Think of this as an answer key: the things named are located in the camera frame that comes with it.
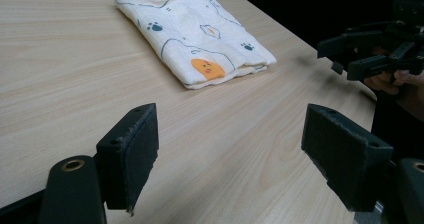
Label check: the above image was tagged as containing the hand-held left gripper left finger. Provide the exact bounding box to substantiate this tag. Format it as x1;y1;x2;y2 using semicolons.
95;102;160;216

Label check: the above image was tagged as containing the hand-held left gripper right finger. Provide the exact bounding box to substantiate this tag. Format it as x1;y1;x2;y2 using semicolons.
300;103;395;213

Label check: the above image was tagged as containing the white cloth animal print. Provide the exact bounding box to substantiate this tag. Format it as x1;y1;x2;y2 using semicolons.
113;0;278;91

